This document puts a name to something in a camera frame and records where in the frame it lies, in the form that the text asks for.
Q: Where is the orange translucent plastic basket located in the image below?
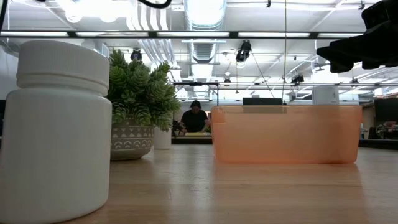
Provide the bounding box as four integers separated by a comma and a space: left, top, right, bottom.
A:
210, 105, 363, 165

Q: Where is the person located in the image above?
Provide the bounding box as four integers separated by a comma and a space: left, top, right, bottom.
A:
180, 100, 211, 134

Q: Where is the white rectangular box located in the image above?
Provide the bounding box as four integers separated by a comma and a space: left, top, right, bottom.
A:
312, 85, 340, 106

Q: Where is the green succulent in patterned pot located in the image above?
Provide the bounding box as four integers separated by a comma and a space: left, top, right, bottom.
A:
107, 49, 182, 162

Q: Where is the overhead light bar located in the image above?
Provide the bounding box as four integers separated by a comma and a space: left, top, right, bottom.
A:
0, 30, 364, 40

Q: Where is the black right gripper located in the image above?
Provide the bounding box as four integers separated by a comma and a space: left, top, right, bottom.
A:
316, 0, 398, 74

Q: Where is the silver ceiling air duct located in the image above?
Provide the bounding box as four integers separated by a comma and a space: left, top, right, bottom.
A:
183, 0, 228, 31

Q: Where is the black ceiling-hung camera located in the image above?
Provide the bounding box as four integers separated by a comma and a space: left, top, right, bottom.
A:
235, 39, 252, 63
290, 73, 305, 86
130, 48, 143, 62

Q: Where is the black monitor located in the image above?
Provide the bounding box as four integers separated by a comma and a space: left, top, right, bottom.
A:
242, 97, 284, 106
374, 98, 398, 124

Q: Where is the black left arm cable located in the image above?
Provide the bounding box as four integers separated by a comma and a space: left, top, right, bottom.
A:
136, 0, 173, 9

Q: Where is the white pill bottle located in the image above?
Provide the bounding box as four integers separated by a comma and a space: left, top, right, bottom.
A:
154, 126, 172, 151
0, 39, 113, 224

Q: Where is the black aluminium rig frame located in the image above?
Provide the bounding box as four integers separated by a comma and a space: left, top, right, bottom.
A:
171, 136, 398, 149

